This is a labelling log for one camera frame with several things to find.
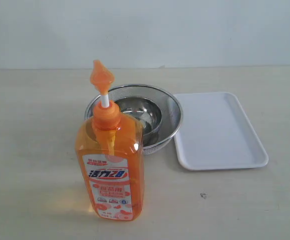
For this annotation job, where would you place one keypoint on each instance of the orange pump soap bottle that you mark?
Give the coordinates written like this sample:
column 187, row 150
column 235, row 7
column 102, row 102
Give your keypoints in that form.
column 116, row 190

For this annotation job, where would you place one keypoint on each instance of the small stainless steel bowl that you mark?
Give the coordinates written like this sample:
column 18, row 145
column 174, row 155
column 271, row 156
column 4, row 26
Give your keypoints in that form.
column 144, row 110

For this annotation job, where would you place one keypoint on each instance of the stainless steel mesh colander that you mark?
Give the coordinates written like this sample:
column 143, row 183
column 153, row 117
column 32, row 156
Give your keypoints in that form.
column 171, row 115

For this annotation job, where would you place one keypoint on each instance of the white plastic tray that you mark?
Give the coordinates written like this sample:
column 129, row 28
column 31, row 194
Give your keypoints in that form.
column 216, row 134

